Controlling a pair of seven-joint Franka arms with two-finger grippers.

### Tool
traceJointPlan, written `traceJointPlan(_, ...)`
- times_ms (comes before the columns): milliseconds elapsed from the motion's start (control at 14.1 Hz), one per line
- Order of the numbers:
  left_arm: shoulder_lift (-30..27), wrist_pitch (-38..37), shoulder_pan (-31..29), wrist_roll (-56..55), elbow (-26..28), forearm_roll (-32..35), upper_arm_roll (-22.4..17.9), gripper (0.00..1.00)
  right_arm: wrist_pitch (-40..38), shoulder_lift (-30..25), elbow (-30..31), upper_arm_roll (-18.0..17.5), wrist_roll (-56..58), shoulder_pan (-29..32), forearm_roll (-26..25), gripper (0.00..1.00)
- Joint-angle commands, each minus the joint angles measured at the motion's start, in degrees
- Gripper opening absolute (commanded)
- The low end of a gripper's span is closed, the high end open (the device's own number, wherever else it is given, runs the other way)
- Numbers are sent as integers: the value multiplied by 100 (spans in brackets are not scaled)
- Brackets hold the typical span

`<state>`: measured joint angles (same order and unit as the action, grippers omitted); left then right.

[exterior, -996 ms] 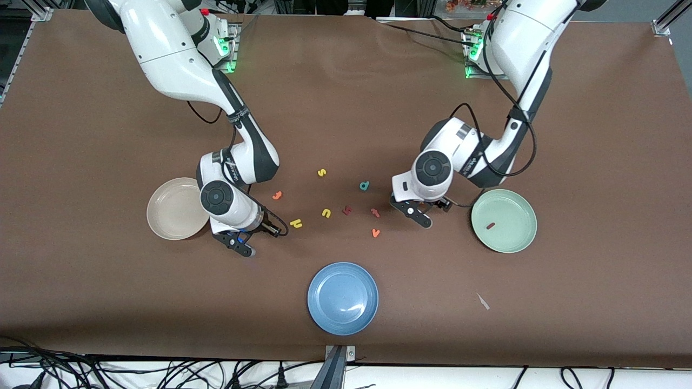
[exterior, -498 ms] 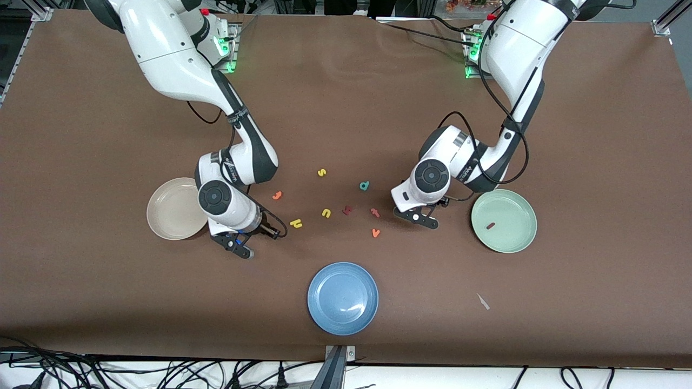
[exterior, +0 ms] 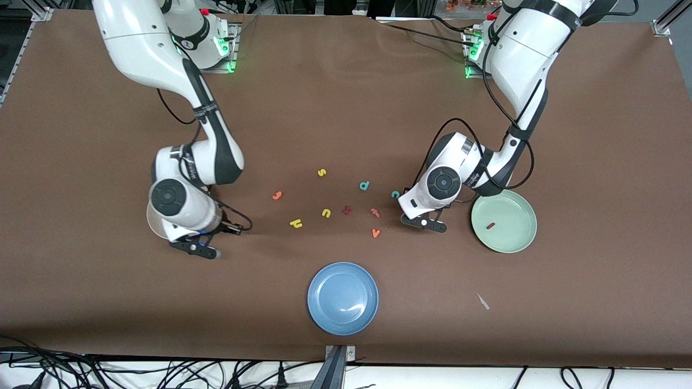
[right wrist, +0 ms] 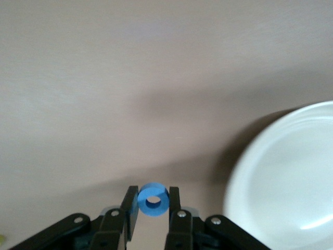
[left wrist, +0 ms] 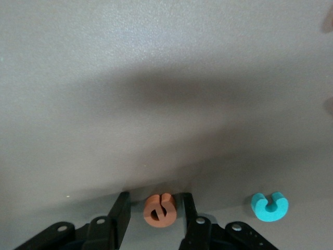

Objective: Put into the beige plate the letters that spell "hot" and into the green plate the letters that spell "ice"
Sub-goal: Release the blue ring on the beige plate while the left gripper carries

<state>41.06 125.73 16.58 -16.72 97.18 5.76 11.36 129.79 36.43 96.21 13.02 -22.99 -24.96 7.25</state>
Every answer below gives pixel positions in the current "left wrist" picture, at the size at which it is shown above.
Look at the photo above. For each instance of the orange foam letter e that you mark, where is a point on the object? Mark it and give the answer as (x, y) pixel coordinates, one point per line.
(169, 218)

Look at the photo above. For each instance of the teal foam letter c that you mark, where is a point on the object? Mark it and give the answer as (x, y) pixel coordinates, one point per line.
(257, 208)

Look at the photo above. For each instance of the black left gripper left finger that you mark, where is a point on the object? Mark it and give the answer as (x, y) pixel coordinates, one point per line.
(99, 234)

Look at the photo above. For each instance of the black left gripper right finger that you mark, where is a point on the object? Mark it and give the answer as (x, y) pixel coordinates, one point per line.
(208, 237)

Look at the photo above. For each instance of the brown table cover mat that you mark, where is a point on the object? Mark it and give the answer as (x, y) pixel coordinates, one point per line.
(104, 78)

